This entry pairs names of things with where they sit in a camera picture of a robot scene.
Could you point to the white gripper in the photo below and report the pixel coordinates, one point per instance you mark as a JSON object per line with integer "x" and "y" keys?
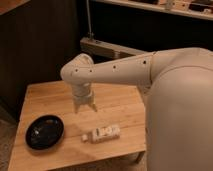
{"x": 84, "y": 100}

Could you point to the white plastic bottle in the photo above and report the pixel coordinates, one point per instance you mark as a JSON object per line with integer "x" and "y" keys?
{"x": 101, "y": 134}

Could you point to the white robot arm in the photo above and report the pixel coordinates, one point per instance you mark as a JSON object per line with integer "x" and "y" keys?
{"x": 179, "y": 108}

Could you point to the black ceramic bowl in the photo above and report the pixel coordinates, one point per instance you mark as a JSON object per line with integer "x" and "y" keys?
{"x": 44, "y": 132}

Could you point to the wooden table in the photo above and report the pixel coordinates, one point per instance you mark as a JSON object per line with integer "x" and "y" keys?
{"x": 116, "y": 104}

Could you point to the grey metal beam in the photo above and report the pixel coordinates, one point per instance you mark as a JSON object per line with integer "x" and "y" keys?
{"x": 105, "y": 49}

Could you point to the metal vertical pole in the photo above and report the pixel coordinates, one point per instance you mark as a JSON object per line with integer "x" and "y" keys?
{"x": 90, "y": 32}

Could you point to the white upper shelf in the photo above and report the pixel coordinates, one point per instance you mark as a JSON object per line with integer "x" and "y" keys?
{"x": 187, "y": 8}

